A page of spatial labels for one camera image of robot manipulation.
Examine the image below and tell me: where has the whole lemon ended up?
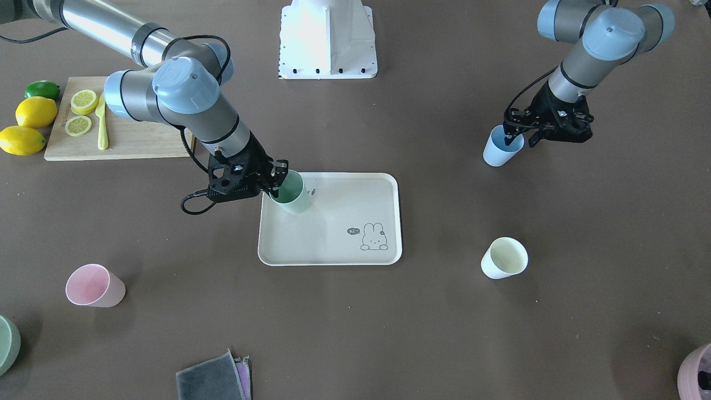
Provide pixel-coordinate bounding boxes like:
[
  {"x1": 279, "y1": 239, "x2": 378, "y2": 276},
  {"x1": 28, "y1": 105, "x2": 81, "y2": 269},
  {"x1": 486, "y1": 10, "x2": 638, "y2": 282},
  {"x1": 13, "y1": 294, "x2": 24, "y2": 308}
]
[
  {"x1": 15, "y1": 96, "x2": 58, "y2": 129},
  {"x1": 1, "y1": 125, "x2": 46, "y2": 156}
]

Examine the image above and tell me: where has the lemon slice lower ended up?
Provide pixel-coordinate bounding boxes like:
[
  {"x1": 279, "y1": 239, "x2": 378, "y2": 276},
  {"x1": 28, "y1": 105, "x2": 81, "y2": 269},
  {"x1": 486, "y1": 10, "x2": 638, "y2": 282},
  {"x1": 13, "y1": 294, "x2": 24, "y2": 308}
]
[{"x1": 64, "y1": 116, "x2": 93, "y2": 137}]

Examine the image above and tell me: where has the purple folded cloth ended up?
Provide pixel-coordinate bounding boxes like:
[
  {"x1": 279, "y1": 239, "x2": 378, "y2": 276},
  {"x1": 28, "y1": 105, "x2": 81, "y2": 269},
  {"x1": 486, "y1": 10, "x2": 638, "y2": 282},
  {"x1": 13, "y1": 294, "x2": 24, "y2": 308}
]
[{"x1": 234, "y1": 355, "x2": 252, "y2": 400}]

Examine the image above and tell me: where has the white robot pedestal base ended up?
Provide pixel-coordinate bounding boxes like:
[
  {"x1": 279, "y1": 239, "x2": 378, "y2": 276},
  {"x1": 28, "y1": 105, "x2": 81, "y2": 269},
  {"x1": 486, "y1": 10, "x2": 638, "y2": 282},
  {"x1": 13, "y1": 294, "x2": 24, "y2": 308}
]
[{"x1": 278, "y1": 1, "x2": 378, "y2": 79}]

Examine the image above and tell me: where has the pink bowl with ice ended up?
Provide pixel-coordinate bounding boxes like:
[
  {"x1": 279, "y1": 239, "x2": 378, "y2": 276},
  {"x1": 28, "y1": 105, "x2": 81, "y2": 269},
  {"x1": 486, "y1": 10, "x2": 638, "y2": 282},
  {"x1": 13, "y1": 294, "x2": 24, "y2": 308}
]
[{"x1": 677, "y1": 344, "x2": 710, "y2": 399}]

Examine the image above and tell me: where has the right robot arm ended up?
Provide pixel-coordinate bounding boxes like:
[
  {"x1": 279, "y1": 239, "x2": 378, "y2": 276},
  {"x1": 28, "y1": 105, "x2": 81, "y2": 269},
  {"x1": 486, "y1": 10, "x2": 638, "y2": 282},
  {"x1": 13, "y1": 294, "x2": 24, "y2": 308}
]
[{"x1": 2, "y1": 1, "x2": 289, "y2": 203}]

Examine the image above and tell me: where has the lemon slice upper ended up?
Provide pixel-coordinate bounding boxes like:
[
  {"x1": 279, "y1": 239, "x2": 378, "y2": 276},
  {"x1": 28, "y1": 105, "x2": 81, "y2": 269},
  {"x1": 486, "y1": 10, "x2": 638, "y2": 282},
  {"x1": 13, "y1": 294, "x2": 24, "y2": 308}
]
[{"x1": 69, "y1": 89, "x2": 100, "y2": 116}]

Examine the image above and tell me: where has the grey folded cloth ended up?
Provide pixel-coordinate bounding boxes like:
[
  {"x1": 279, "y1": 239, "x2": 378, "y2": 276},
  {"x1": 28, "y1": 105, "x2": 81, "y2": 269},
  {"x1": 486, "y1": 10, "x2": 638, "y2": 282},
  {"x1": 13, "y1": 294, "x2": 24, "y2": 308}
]
[{"x1": 176, "y1": 351, "x2": 243, "y2": 399}]

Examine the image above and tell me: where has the whole lemon far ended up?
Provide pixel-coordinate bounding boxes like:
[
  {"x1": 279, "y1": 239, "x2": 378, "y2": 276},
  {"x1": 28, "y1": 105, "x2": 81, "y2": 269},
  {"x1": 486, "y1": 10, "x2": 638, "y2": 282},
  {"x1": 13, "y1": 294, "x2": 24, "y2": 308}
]
[{"x1": 1, "y1": 125, "x2": 46, "y2": 156}]

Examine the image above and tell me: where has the blue cup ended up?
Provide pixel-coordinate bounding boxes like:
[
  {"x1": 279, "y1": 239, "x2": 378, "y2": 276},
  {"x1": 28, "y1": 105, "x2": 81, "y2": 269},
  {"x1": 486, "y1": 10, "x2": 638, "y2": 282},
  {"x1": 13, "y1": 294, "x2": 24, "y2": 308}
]
[{"x1": 483, "y1": 124, "x2": 525, "y2": 167}]

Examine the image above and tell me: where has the pink cup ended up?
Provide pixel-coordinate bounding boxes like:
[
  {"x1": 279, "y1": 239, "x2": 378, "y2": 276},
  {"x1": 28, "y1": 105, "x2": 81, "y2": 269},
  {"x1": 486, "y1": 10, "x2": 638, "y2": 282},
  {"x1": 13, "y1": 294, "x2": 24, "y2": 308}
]
[{"x1": 64, "y1": 264, "x2": 126, "y2": 307}]

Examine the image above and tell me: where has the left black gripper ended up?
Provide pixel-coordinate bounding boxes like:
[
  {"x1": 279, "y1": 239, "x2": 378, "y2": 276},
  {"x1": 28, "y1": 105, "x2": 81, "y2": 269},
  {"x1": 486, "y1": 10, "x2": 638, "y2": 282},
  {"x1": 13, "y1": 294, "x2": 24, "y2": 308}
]
[{"x1": 503, "y1": 84, "x2": 594, "y2": 148}]

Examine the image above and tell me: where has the cream rabbit tray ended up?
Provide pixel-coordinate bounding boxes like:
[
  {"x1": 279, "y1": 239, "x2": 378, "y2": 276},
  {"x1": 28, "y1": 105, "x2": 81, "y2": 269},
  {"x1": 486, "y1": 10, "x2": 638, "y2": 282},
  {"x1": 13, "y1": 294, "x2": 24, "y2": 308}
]
[{"x1": 257, "y1": 172, "x2": 402, "y2": 266}]

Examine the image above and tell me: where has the green cup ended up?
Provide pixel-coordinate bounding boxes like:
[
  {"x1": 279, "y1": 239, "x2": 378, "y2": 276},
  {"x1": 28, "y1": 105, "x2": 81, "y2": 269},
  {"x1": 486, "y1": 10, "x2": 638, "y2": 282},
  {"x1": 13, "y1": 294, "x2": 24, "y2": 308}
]
[{"x1": 269, "y1": 169, "x2": 312, "y2": 214}]

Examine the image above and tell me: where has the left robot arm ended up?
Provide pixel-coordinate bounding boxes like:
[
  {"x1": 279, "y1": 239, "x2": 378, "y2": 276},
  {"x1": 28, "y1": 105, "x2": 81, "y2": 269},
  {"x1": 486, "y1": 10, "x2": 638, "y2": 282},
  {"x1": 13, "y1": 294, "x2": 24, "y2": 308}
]
[{"x1": 503, "y1": 1, "x2": 675, "y2": 147}]

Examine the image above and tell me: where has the yellow plastic knife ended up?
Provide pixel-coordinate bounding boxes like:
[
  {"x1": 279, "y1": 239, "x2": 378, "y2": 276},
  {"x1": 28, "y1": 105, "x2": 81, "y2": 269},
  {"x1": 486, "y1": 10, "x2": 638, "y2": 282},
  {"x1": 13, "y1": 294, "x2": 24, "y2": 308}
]
[{"x1": 94, "y1": 93, "x2": 109, "y2": 151}]

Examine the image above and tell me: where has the whole lemon near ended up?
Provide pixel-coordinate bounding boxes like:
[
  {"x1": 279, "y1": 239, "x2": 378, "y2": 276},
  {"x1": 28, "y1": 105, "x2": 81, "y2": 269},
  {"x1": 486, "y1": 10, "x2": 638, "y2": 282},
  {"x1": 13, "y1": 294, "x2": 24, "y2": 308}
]
[{"x1": 15, "y1": 96, "x2": 58, "y2": 129}]

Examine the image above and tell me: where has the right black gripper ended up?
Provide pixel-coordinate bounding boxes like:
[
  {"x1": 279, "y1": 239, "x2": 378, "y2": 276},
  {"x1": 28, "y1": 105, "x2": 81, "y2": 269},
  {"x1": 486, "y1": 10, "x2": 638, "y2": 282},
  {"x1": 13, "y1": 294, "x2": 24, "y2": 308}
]
[{"x1": 207, "y1": 133, "x2": 289, "y2": 202}]

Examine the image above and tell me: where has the green bowl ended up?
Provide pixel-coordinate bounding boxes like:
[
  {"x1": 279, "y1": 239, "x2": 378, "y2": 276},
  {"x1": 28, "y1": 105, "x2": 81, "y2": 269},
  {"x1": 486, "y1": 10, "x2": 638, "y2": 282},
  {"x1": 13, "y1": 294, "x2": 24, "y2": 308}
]
[{"x1": 1, "y1": 316, "x2": 21, "y2": 376}]

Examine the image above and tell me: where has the lemon slice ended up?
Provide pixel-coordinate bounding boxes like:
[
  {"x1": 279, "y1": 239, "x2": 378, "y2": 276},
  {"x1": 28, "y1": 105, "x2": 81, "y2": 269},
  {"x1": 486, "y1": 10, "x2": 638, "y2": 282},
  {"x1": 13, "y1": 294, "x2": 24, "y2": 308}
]
[
  {"x1": 69, "y1": 89, "x2": 100, "y2": 116},
  {"x1": 64, "y1": 116, "x2": 93, "y2": 137}
]

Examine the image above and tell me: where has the cream white cup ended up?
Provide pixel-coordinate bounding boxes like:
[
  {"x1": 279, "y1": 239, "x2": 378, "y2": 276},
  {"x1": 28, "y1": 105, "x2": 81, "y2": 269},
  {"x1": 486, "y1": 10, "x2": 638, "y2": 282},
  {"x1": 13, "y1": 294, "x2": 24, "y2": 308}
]
[{"x1": 480, "y1": 237, "x2": 530, "y2": 279}]

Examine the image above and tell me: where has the green lime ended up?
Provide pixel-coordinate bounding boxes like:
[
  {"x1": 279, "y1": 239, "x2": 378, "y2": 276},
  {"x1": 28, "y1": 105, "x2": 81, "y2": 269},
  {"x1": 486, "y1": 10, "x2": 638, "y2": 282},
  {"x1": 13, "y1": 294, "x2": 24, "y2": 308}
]
[{"x1": 24, "y1": 79, "x2": 61, "y2": 101}]

